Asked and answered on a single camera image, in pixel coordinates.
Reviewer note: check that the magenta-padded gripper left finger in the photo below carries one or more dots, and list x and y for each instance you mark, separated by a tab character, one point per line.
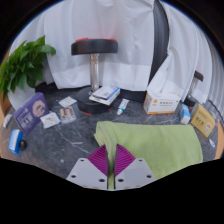
86	173

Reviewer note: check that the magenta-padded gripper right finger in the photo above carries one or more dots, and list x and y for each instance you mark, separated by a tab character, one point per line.
133	173

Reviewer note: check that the green towel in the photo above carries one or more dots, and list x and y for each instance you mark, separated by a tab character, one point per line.
160	146

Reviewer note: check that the clear blister packet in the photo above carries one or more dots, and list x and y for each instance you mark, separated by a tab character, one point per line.
67	114

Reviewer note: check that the white printed packet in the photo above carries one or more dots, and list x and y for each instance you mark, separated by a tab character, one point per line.
50	120

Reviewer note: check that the white tube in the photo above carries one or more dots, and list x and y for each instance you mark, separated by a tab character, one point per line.
122	106

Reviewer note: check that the small black round object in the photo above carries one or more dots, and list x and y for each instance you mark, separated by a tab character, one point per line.
23	145

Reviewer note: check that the white card packet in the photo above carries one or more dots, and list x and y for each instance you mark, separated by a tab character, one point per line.
67	101

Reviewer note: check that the white and orange box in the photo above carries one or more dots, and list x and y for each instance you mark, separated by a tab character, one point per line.
160	104

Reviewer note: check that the small blue white box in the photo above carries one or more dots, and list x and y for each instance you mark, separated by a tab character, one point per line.
185	115

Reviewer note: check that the blue and white box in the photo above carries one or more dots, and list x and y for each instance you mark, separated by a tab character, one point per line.
15	141

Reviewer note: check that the stack of white booklets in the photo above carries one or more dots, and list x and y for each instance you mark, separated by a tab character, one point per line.
105	94

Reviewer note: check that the purple box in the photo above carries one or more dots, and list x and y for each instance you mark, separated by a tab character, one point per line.
30	113

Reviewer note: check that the small white sachet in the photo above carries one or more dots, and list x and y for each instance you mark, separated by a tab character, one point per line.
212	143

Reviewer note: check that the yellow box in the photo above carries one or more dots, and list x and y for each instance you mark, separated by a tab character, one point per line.
202	120

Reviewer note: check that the white flat packet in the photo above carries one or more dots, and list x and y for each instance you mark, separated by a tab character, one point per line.
7	120

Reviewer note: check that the white plant pot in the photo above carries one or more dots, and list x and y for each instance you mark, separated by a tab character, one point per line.
20	97

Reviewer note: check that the green leafy plant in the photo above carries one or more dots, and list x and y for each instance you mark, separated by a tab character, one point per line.
25	65

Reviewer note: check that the white curtain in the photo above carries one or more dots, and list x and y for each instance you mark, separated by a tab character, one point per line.
86	20
186	46

